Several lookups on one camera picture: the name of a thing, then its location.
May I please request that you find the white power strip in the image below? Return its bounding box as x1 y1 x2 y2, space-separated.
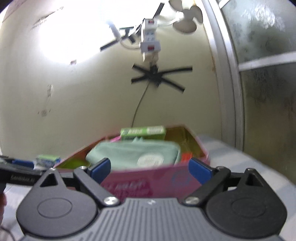
139 18 161 62

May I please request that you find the pink biscuit tin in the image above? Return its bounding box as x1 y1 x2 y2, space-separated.
54 125 211 199

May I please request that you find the mint green zipper pouch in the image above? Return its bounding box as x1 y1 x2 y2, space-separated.
85 140 181 173

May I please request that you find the small green white box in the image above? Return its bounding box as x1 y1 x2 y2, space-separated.
36 154 61 168

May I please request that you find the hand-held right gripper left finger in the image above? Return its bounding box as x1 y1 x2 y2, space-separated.
35 158 119 206

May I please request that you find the green toothpaste box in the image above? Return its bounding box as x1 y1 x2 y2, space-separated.
120 126 166 141

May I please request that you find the red rectangular box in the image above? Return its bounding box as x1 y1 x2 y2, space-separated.
181 152 193 164

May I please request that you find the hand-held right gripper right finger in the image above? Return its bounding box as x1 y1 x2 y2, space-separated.
183 158 266 205

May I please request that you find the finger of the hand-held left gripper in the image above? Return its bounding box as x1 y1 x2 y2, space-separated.
0 156 35 169

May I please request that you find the white wall fan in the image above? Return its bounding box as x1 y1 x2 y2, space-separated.
168 0 204 34

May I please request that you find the aluminium frosted glass door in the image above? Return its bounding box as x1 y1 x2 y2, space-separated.
201 0 296 172

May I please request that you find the person's left hand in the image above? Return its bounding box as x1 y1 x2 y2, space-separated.
0 194 7 223

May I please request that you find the thin wall cable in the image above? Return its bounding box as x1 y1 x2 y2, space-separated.
131 82 151 129

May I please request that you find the black tape cross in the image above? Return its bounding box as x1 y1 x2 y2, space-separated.
131 65 193 93

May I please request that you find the striped bed sheet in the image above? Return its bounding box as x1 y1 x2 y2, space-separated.
0 133 296 241

